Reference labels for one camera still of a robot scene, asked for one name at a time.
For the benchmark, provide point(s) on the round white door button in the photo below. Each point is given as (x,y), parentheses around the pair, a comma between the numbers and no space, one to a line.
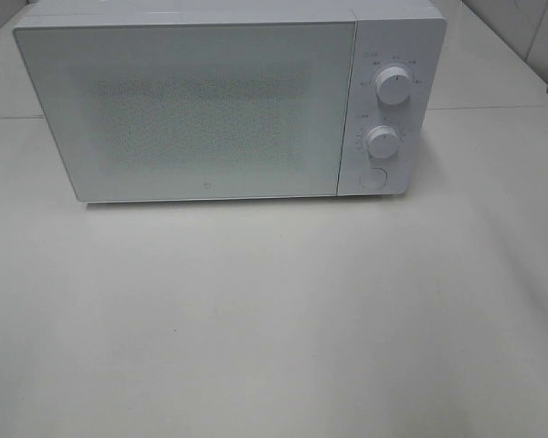
(373,179)

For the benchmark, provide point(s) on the lower white microwave knob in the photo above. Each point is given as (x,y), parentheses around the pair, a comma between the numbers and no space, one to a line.
(382,142)

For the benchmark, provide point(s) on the white microwave door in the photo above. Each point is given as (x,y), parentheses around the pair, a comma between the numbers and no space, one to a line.
(167,113)

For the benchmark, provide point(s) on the white microwave oven body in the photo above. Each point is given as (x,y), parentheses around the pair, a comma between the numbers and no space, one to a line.
(409,34)

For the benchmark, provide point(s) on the upper white microwave knob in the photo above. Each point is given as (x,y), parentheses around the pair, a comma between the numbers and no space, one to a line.
(393,85)

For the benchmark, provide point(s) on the white microwave knob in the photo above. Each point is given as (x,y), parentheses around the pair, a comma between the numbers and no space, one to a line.
(382,142)
(393,85)

